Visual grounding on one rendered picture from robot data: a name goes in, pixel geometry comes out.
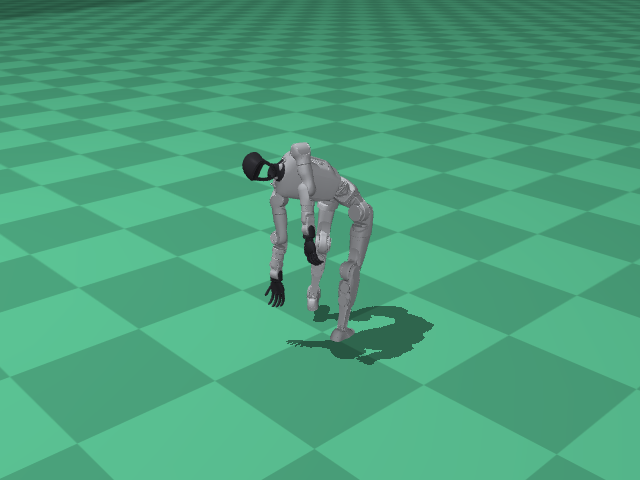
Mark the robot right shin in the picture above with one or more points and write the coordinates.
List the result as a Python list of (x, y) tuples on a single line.
[(347, 293)]

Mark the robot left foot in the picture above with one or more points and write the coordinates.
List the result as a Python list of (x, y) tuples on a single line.
[(312, 303)]

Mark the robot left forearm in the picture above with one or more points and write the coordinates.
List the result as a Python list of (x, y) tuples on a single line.
[(307, 209)]

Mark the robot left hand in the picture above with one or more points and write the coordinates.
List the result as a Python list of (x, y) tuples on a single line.
[(310, 248)]

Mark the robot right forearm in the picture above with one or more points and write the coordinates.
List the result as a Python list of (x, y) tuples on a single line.
[(277, 258)]

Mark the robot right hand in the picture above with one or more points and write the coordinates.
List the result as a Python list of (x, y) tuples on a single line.
[(277, 289)]

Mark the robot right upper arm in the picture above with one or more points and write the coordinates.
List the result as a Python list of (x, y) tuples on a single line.
[(277, 202)]

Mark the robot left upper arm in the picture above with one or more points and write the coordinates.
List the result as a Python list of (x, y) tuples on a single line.
[(301, 153)]

